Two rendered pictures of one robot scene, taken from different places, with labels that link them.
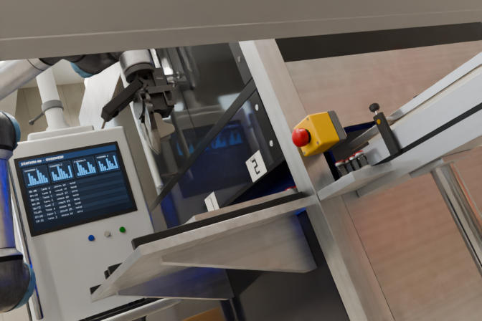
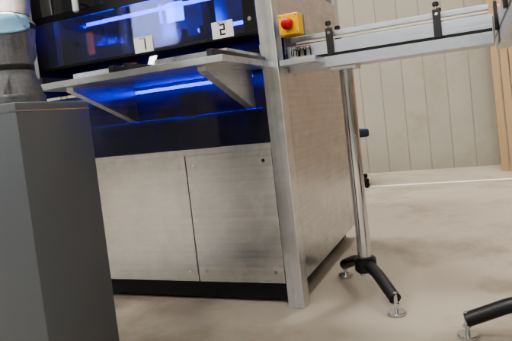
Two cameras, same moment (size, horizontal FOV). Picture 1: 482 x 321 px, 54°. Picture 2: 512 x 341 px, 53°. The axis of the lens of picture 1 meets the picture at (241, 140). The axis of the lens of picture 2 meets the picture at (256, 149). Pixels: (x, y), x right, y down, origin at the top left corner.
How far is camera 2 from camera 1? 109 cm
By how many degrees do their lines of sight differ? 41
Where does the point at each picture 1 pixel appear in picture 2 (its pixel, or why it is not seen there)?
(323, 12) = not seen: outside the picture
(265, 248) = (240, 84)
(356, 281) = (285, 119)
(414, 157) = (341, 59)
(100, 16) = not seen: outside the picture
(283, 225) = (247, 74)
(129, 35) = not seen: outside the picture
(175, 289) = (107, 101)
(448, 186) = (348, 80)
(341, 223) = (283, 84)
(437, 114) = (366, 40)
